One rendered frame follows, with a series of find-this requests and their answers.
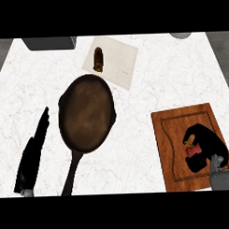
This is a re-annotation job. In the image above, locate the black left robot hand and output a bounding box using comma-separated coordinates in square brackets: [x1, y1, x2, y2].
[10, 106, 52, 195]

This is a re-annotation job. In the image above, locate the dark cast iron pan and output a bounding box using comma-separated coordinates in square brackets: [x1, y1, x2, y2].
[56, 72, 120, 197]

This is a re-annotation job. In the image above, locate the grey round object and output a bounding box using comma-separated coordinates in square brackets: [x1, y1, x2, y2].
[169, 33, 193, 40]

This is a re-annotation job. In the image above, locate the brown wooden cutting board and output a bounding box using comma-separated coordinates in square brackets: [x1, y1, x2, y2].
[150, 101, 229, 193]

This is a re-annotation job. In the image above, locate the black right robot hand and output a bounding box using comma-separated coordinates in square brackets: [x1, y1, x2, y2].
[181, 122, 229, 174]

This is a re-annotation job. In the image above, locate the dark grey box appliance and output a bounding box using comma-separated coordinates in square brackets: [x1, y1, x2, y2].
[21, 36, 79, 52]

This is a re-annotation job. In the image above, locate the white square placemat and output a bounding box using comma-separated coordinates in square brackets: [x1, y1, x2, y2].
[81, 35, 141, 93]

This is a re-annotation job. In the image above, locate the red bell pepper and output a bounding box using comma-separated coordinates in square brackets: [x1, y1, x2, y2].
[183, 134, 203, 159]

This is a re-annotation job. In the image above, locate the brown bottle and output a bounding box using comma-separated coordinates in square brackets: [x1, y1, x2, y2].
[92, 46, 105, 73]

